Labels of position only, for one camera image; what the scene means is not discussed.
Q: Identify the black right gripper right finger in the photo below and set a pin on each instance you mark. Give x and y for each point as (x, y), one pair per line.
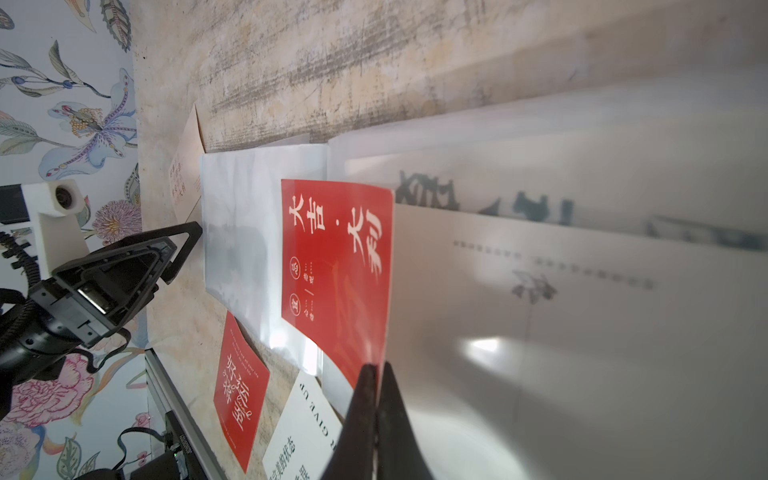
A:
(399, 456)

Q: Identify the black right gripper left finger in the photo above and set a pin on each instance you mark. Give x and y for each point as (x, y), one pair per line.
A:
(354, 455)

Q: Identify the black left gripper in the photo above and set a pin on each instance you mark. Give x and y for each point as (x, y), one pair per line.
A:
(87, 300)

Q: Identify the red card gold characters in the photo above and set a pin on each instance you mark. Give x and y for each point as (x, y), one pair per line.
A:
(337, 265)

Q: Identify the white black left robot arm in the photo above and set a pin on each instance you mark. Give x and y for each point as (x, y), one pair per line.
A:
(15, 254)

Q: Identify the white card black text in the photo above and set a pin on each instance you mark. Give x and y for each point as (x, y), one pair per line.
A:
(306, 435)

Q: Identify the dark green card in album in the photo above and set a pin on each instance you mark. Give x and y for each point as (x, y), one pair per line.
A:
(422, 190)

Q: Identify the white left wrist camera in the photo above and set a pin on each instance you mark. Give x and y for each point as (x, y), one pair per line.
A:
(52, 208)

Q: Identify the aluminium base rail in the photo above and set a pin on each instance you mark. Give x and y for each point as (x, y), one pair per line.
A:
(171, 417)

